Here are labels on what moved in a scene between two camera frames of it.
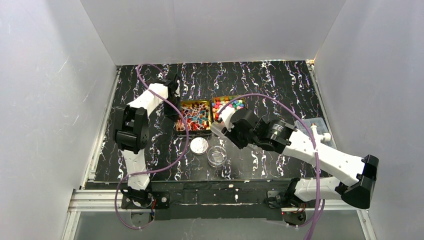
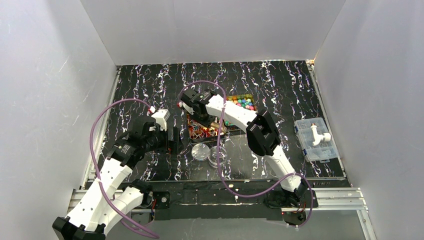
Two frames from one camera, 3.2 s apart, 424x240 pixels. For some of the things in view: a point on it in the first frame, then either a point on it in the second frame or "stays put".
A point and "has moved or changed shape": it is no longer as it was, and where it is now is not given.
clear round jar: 217,156 stays put
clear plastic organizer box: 321,129 stays put
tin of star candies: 218,102 has moved or changed shape
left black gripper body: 171,105 → 174,139
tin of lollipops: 197,115 has moved or changed shape
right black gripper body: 227,131 → 200,117
